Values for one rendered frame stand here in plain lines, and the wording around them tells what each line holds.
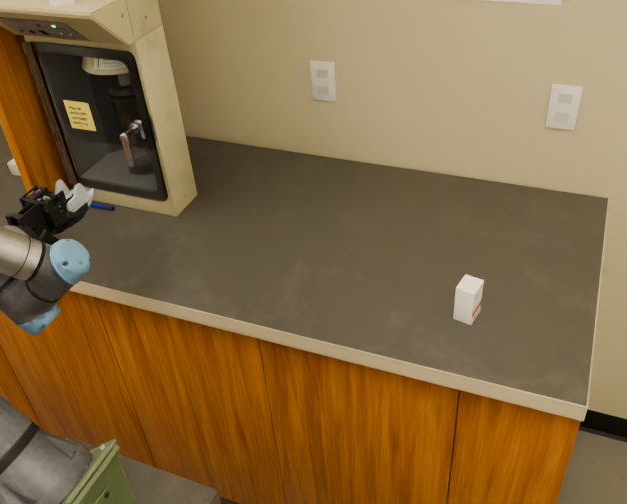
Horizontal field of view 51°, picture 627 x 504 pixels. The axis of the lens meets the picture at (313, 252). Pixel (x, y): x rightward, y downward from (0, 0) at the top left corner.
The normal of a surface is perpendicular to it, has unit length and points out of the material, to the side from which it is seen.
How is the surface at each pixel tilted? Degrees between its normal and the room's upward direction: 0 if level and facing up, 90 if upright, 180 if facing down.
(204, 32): 90
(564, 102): 90
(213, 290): 0
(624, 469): 0
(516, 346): 0
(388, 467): 90
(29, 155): 90
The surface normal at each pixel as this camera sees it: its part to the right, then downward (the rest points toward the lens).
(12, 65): 0.92, 0.18
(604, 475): -0.07, -0.78
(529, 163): -0.37, 0.59
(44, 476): 0.33, -0.50
